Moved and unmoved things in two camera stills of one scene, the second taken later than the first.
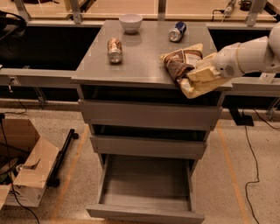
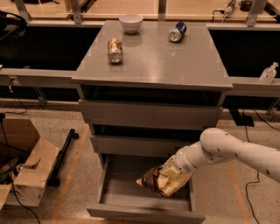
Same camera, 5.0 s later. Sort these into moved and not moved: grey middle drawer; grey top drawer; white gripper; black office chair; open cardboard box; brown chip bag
Moved: white gripper; brown chip bag
Not moved: open cardboard box; grey top drawer; black office chair; grey middle drawer
